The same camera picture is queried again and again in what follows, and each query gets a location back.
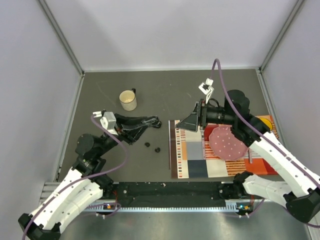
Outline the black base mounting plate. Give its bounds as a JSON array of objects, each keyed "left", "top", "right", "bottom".
[{"left": 116, "top": 181, "right": 263, "bottom": 208}]

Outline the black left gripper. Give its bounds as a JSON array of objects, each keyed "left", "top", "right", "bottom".
[{"left": 96, "top": 113, "right": 152, "bottom": 156}]

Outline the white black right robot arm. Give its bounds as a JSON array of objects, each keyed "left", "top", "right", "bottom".
[{"left": 176, "top": 90, "right": 320, "bottom": 224}]

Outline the cream dimpled ceramic mug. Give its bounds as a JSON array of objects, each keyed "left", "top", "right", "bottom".
[{"left": 119, "top": 88, "right": 137, "bottom": 111}]

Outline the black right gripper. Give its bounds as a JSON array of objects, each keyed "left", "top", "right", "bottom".
[{"left": 176, "top": 98, "right": 236, "bottom": 133}]

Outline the yellow mug black handle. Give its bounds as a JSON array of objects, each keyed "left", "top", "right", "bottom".
[{"left": 259, "top": 117, "right": 273, "bottom": 131}]

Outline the pink dotted plate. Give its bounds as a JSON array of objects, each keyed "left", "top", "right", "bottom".
[{"left": 208, "top": 125, "right": 249, "bottom": 161}]

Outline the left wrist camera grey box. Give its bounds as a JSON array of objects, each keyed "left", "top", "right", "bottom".
[{"left": 100, "top": 111, "right": 118, "bottom": 136}]

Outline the colourful patchwork placemat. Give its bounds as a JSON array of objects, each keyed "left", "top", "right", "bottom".
[{"left": 168, "top": 120, "right": 277, "bottom": 179}]

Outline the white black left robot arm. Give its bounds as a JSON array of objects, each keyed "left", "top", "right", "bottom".
[{"left": 18, "top": 110, "right": 162, "bottom": 240}]

